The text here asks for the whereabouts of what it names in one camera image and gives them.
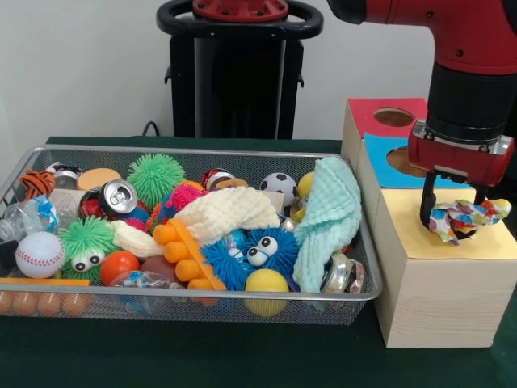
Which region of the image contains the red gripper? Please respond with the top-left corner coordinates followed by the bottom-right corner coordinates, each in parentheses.
top-left (406, 137), bottom-right (515, 227)

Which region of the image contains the polka dot cloth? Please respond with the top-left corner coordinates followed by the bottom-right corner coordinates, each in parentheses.
top-left (428, 197), bottom-right (513, 247)

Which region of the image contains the wooden box with three holes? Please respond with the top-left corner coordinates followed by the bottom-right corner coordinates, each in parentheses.
top-left (341, 98), bottom-right (517, 349)

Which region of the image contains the shallow clear mesh bin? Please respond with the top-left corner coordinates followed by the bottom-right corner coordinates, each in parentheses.
top-left (0, 144), bottom-right (384, 327)

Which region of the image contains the mint green knitted cloth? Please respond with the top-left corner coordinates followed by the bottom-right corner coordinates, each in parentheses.
top-left (293, 156), bottom-right (363, 293)

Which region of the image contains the yellow ball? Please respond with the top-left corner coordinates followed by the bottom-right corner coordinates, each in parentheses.
top-left (245, 268), bottom-right (291, 317)

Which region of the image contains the cream knitted cloth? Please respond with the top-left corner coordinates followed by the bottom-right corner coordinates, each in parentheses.
top-left (111, 185), bottom-right (282, 259)

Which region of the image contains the blue spiky toy with eyes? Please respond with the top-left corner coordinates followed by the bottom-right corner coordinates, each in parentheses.
top-left (200, 226), bottom-right (302, 292)

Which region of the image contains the long orange toy block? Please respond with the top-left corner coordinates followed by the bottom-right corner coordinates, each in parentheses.
top-left (152, 217), bottom-right (229, 292)

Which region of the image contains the dark green tablecloth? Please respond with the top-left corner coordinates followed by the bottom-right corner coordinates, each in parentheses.
top-left (0, 136), bottom-right (517, 388)

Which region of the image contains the green spiky ball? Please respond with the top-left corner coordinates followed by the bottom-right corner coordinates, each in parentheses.
top-left (125, 152), bottom-right (187, 211)

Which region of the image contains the orange ball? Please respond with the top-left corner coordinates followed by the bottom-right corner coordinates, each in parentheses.
top-left (99, 250), bottom-right (141, 286)

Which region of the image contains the green spiky toy with eyes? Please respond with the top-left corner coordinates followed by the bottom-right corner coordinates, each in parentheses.
top-left (56, 215), bottom-right (122, 284)

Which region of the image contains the white baseball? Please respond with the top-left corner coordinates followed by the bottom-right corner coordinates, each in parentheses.
top-left (15, 231), bottom-right (65, 279)

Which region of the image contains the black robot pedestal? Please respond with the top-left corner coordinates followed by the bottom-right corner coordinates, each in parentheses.
top-left (156, 0), bottom-right (324, 141)

